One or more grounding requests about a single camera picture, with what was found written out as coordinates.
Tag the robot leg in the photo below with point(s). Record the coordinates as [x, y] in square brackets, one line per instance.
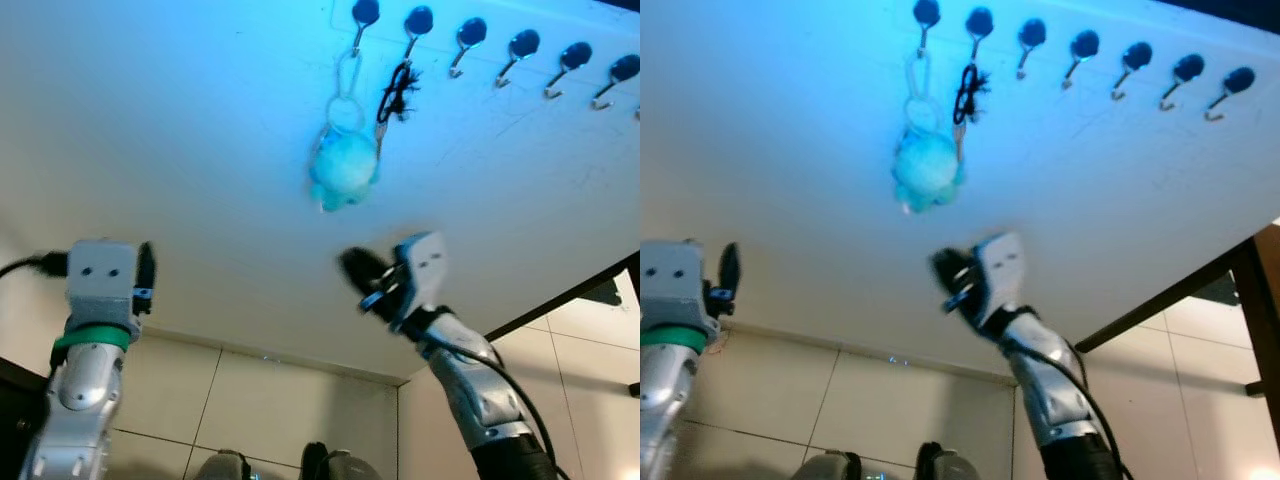
[335, 462]
[825, 466]
[222, 466]
[945, 462]

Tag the black metal wall hook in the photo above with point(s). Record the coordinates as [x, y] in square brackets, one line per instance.
[1239, 78]
[1084, 43]
[365, 12]
[471, 30]
[523, 42]
[418, 18]
[979, 20]
[1031, 32]
[1136, 54]
[624, 67]
[1188, 67]
[575, 53]
[926, 12]

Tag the robot right leg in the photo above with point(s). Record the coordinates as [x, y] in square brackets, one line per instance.
[335, 462]
[945, 462]

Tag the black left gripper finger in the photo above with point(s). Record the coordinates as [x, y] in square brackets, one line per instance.
[729, 266]
[146, 265]

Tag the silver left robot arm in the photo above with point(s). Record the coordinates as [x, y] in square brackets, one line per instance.
[80, 400]
[665, 400]

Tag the robot left leg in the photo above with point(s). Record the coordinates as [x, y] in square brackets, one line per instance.
[825, 466]
[222, 466]

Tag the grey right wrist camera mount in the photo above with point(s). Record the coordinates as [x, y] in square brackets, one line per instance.
[1003, 265]
[425, 265]

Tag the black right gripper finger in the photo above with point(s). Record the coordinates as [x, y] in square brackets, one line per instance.
[361, 267]
[951, 268]

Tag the brown wooden furniture post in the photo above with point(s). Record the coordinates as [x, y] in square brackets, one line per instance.
[1265, 300]

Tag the white hook board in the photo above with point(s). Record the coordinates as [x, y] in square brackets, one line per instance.
[780, 150]
[200, 150]

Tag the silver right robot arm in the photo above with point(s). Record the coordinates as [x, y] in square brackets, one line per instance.
[1050, 390]
[480, 390]

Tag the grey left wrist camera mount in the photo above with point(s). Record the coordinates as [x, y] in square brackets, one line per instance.
[100, 280]
[675, 285]

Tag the dark furniture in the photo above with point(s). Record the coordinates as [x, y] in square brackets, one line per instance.
[12, 420]

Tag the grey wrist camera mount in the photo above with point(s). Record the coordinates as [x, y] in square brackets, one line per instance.
[675, 285]
[425, 265]
[100, 280]
[1003, 265]

